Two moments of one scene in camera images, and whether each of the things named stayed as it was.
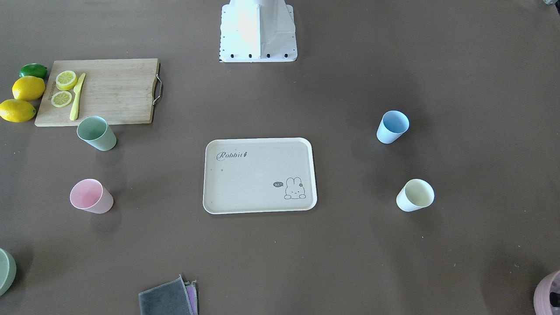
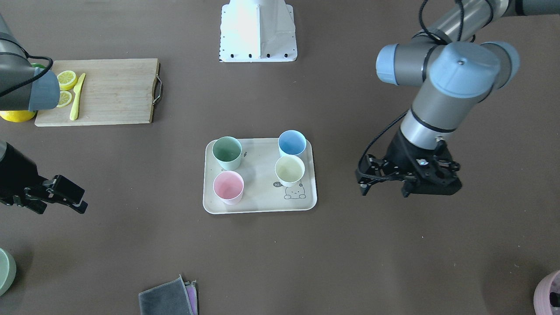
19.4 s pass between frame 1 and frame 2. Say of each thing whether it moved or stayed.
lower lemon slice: stayed
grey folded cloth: stayed
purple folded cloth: stayed
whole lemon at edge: stayed
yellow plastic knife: stayed
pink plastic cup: moved
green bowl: stayed
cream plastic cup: moved
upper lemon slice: stayed
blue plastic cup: moved
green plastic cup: moved
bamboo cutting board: stayed
